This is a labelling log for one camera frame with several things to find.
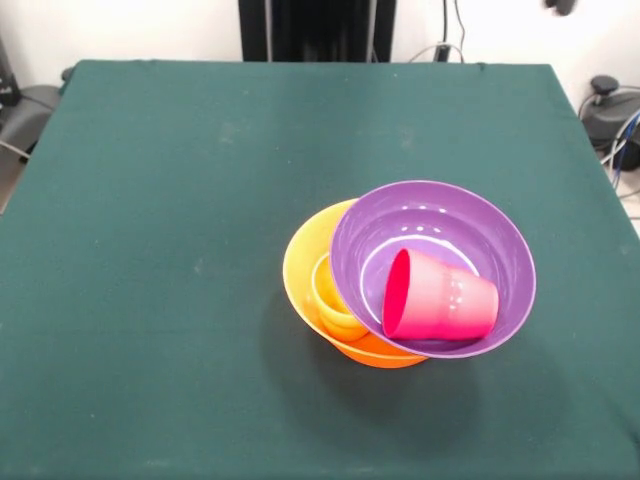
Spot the purple bowl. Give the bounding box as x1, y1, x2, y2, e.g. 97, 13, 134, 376
328, 180, 538, 361

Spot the red-pink cup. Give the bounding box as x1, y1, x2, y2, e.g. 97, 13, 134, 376
381, 248, 501, 342

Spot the large orange bowl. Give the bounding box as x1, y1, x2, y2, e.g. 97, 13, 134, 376
282, 198, 431, 370

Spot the yellow cup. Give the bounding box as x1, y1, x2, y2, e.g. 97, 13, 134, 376
310, 252, 372, 343

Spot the dark green tablecloth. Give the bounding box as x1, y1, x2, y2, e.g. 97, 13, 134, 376
0, 58, 640, 480

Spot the black metal stand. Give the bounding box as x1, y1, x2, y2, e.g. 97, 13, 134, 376
0, 34, 21, 109

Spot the tangle of cables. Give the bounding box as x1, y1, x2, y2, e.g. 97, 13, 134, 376
599, 109, 640, 201

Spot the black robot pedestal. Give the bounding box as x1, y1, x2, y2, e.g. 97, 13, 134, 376
238, 0, 397, 63

